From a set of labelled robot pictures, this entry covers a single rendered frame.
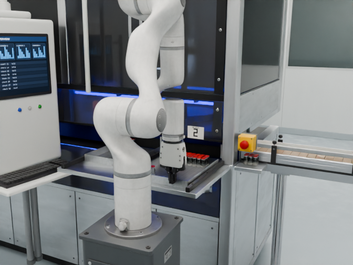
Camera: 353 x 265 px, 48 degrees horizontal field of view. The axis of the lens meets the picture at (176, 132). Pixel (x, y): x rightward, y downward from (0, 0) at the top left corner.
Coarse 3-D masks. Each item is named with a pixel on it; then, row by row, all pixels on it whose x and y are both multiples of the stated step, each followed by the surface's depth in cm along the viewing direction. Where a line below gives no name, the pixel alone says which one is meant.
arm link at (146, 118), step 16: (144, 0) 124; (160, 0) 121; (176, 0) 121; (160, 16) 121; (176, 16) 125; (144, 32) 122; (160, 32) 124; (128, 48) 124; (144, 48) 121; (128, 64) 122; (144, 64) 121; (144, 80) 119; (144, 96) 117; (160, 96) 123; (128, 112) 118; (144, 112) 116; (160, 112) 118; (128, 128) 118; (144, 128) 116; (160, 128) 119
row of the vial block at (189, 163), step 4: (188, 156) 186; (188, 160) 187; (192, 160) 186; (196, 160) 185; (200, 160) 184; (204, 160) 184; (188, 164) 187; (192, 164) 186; (196, 164) 185; (200, 164) 185; (204, 164) 184
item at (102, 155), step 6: (96, 150) 201; (102, 150) 206; (108, 150) 210; (150, 150) 212; (156, 150) 204; (90, 156) 192; (96, 156) 190; (102, 156) 201; (108, 156) 201; (96, 162) 191; (102, 162) 189; (108, 162) 188
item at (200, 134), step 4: (188, 128) 194; (192, 128) 193; (196, 128) 192; (200, 128) 192; (188, 132) 195; (192, 132) 194; (200, 132) 192; (188, 136) 195; (192, 136) 194; (200, 136) 192
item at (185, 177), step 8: (152, 160) 184; (216, 160) 185; (160, 168) 183; (192, 168) 183; (200, 168) 184; (208, 168) 177; (152, 176) 165; (160, 176) 163; (176, 176) 173; (184, 176) 173; (192, 176) 173; (160, 184) 164; (168, 184) 162; (176, 184) 160; (184, 184) 158
